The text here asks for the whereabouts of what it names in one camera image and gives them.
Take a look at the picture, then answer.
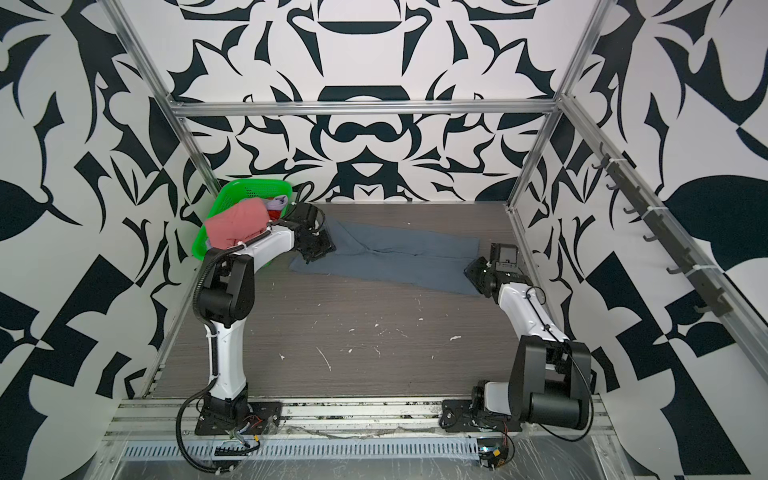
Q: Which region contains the grey blue t shirt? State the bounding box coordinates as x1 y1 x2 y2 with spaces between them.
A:
290 218 480 296

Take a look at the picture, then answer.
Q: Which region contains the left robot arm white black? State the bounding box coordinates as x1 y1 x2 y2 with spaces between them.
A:
192 198 335 429

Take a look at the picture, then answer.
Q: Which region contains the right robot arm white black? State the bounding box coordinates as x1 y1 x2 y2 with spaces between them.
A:
465 243 594 437

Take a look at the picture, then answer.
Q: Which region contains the purple garment in basket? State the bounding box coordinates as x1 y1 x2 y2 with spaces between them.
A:
263 195 290 212

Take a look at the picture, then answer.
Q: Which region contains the pink t shirt in basket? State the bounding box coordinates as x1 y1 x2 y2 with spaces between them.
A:
205 198 271 249

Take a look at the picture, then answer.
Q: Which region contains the green plastic basket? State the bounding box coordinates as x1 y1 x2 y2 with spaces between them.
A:
191 178 294 263

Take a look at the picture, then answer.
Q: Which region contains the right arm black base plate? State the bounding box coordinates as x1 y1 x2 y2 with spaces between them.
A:
438 399 522 433

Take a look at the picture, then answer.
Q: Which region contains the aluminium frame back crossbar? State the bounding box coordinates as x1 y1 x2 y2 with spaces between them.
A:
171 99 556 118

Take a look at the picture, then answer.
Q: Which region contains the white slotted cable duct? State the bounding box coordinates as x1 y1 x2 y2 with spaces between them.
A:
119 437 481 462

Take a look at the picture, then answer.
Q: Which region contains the small electronics board with wires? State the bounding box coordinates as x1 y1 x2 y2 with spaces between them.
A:
477 435 516 470

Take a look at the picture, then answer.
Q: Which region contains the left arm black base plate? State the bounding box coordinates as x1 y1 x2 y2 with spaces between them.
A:
194 402 283 436

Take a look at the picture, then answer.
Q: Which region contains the black wall hook rail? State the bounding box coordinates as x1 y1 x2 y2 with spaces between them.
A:
594 142 734 317

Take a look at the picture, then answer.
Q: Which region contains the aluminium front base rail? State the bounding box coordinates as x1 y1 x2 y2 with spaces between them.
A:
104 394 616 442

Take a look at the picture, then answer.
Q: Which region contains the aluminium frame corner post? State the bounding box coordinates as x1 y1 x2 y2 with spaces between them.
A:
506 0 616 212

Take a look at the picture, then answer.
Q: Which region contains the aluminium frame left post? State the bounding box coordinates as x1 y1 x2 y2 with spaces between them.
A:
99 0 221 196

